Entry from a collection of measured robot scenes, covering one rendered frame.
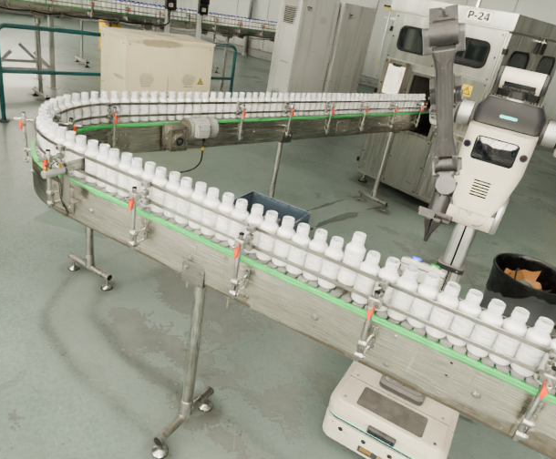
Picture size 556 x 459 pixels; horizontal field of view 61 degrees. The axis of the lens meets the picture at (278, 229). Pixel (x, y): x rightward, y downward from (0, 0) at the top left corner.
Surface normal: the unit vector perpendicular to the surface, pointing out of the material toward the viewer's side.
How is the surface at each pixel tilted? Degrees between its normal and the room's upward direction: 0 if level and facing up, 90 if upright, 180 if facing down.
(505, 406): 90
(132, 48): 90
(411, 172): 90
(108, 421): 0
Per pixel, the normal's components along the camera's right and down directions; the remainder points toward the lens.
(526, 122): -0.49, 0.31
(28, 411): 0.17, -0.88
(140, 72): 0.66, 0.43
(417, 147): -0.73, 0.18
